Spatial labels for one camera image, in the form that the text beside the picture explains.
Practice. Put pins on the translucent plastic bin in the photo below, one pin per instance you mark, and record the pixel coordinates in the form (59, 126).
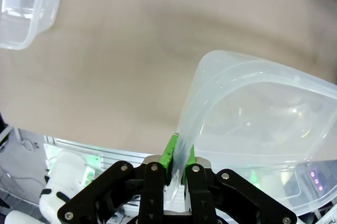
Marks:
(39, 10)
(258, 118)

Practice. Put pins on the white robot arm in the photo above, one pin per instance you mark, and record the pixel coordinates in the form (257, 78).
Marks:
(68, 174)

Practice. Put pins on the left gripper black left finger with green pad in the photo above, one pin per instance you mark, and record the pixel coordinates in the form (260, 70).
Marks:
(152, 187)

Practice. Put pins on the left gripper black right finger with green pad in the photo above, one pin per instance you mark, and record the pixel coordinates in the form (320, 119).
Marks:
(200, 192)

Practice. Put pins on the device with pink lights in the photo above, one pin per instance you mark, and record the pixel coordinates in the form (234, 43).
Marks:
(316, 179)

